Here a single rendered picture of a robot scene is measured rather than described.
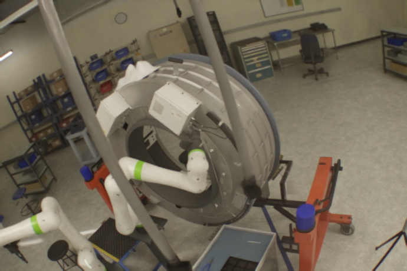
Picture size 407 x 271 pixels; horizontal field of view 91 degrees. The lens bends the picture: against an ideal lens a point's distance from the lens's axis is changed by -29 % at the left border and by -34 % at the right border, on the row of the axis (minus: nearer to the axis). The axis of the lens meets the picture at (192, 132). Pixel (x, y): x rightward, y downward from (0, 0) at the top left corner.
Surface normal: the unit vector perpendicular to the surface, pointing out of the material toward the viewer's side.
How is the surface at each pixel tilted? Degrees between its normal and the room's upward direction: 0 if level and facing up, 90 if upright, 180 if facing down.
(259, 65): 90
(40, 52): 90
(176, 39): 90
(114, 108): 55
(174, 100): 43
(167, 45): 90
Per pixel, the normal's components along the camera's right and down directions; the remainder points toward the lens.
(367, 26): 0.11, 0.43
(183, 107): 0.31, -0.61
